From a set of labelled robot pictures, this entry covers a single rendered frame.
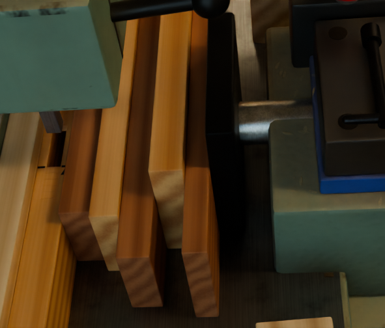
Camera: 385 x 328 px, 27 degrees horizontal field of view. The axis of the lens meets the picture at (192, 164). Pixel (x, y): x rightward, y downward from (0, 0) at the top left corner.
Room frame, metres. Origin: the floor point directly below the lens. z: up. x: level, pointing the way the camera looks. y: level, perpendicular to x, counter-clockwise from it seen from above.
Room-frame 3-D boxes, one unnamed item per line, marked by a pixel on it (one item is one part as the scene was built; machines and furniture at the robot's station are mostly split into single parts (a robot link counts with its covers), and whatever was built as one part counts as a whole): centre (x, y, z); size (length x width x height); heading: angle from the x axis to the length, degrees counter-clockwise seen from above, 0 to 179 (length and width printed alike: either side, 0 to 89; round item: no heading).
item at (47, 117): (0.33, 0.08, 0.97); 0.01 x 0.01 x 0.05; 80
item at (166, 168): (0.35, 0.00, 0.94); 0.17 x 0.02 x 0.07; 170
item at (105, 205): (0.34, 0.04, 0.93); 0.17 x 0.02 x 0.06; 170
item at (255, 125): (0.30, -0.05, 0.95); 0.09 x 0.07 x 0.09; 170
